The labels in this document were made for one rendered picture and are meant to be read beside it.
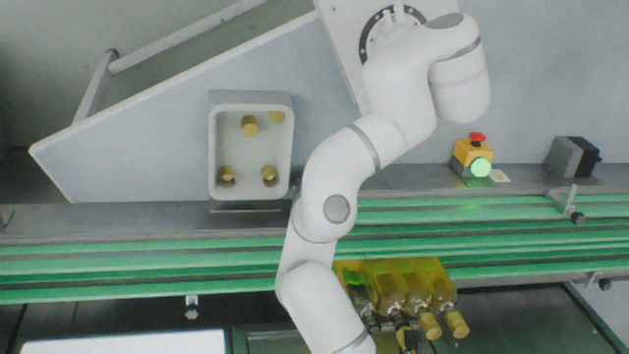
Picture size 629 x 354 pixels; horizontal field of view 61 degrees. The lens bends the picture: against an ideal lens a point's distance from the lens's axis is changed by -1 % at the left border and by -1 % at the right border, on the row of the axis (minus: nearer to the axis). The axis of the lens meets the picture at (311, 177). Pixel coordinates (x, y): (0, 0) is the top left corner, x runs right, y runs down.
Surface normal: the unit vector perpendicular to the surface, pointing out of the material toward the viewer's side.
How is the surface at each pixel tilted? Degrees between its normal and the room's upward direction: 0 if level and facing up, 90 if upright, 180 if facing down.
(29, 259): 90
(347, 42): 4
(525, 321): 90
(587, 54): 0
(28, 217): 90
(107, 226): 90
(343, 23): 4
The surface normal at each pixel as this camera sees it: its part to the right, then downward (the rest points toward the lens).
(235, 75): 0.19, 0.50
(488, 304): 0.10, -0.86
